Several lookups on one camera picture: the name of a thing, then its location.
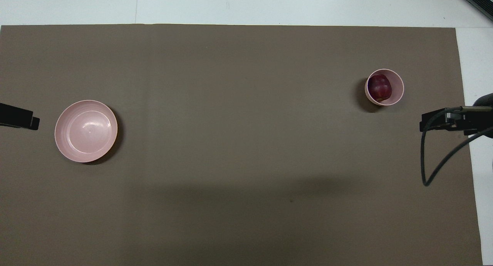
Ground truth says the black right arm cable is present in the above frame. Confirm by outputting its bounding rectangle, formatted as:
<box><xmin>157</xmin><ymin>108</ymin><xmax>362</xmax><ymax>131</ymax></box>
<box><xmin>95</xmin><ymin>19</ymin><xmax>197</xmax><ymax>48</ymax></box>
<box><xmin>421</xmin><ymin>106</ymin><xmax>493</xmax><ymax>187</ymax></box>

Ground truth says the pink plate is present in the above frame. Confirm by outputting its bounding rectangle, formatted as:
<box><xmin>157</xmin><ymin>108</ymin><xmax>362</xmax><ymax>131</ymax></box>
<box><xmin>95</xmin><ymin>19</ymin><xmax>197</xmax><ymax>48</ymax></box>
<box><xmin>54</xmin><ymin>100</ymin><xmax>118</xmax><ymax>163</ymax></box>

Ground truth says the brown table mat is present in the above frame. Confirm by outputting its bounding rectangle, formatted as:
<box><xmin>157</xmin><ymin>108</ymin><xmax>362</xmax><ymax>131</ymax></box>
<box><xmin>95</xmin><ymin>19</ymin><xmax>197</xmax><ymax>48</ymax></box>
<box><xmin>0</xmin><ymin>24</ymin><xmax>483</xmax><ymax>266</ymax></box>

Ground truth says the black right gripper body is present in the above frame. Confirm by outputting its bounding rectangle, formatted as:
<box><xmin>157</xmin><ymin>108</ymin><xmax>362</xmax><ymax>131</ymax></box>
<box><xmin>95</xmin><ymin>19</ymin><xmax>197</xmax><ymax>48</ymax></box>
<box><xmin>461</xmin><ymin>93</ymin><xmax>493</xmax><ymax>136</ymax></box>

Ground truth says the pink bowl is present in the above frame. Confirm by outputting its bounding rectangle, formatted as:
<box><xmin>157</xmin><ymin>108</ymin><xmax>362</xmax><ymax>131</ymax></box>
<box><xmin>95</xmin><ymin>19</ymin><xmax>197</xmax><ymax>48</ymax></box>
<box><xmin>365</xmin><ymin>69</ymin><xmax>405</xmax><ymax>106</ymax></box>

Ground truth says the red apple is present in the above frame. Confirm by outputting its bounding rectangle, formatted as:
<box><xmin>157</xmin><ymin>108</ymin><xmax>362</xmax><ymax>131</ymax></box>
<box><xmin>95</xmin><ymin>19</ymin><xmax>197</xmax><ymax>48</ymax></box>
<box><xmin>367</xmin><ymin>74</ymin><xmax>393</xmax><ymax>102</ymax></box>

